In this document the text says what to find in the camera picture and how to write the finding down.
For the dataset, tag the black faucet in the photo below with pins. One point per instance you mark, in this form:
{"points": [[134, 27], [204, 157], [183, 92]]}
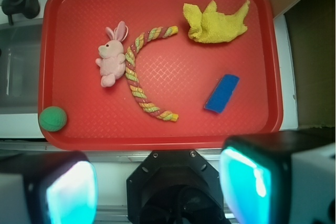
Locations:
{"points": [[29, 8]]}

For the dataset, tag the red plastic tray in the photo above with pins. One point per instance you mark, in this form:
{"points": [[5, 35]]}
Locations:
{"points": [[176, 73]]}

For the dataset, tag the yellow terry cloth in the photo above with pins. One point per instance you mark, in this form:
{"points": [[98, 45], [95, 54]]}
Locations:
{"points": [[212, 27]]}

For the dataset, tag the blue sponge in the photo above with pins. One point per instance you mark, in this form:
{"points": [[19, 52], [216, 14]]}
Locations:
{"points": [[222, 94]]}

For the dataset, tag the green ball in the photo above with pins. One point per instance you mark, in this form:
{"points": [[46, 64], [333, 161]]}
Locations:
{"points": [[53, 119]]}

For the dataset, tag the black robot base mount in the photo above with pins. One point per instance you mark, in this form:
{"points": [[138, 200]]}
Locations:
{"points": [[175, 187]]}

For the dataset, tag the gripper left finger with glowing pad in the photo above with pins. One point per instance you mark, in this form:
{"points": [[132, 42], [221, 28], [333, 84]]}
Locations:
{"points": [[56, 187]]}

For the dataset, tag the grey metal sink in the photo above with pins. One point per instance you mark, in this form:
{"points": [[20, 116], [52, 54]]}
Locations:
{"points": [[20, 58]]}

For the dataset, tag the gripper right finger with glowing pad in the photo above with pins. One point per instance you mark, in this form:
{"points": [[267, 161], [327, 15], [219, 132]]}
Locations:
{"points": [[282, 177]]}

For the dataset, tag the pink plush bunny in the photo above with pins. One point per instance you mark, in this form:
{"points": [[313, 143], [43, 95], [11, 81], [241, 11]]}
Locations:
{"points": [[112, 58]]}

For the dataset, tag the multicolour twisted rope toy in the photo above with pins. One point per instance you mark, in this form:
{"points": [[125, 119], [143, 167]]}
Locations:
{"points": [[133, 81]]}

